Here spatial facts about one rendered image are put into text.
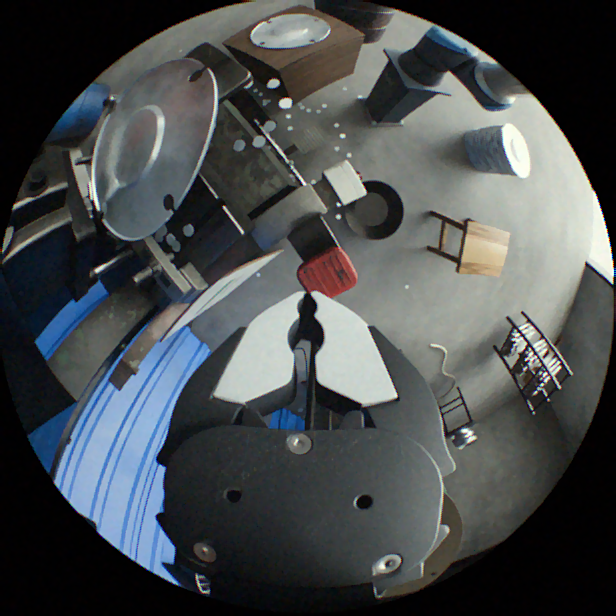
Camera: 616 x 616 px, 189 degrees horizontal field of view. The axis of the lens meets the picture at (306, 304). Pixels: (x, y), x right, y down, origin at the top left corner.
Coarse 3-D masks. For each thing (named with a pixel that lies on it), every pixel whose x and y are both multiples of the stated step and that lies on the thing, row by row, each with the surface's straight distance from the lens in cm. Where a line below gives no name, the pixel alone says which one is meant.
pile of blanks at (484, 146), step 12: (468, 132) 142; (480, 132) 131; (492, 132) 124; (468, 144) 135; (480, 144) 127; (492, 144) 123; (468, 156) 137; (480, 156) 129; (492, 156) 123; (504, 156) 118; (480, 168) 137; (492, 168) 131; (504, 168) 123
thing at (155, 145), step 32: (160, 64) 38; (192, 64) 33; (128, 96) 42; (160, 96) 33; (192, 96) 28; (128, 128) 36; (160, 128) 30; (192, 128) 26; (96, 160) 46; (128, 160) 33; (160, 160) 28; (192, 160) 24; (96, 192) 44; (128, 192) 34; (160, 192) 28; (128, 224) 34; (160, 224) 28
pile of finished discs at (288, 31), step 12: (264, 24) 108; (276, 24) 106; (288, 24) 103; (300, 24) 102; (312, 24) 103; (324, 24) 103; (252, 36) 102; (264, 36) 100; (276, 36) 98; (288, 36) 96; (300, 36) 95; (312, 36) 95; (324, 36) 94; (276, 48) 90; (288, 48) 90
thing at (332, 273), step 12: (324, 252) 23; (336, 252) 23; (312, 264) 23; (324, 264) 23; (336, 264) 23; (348, 264) 23; (300, 276) 24; (312, 276) 24; (324, 276) 23; (336, 276) 24; (348, 276) 24; (312, 288) 24; (324, 288) 24; (336, 288) 24; (348, 288) 25
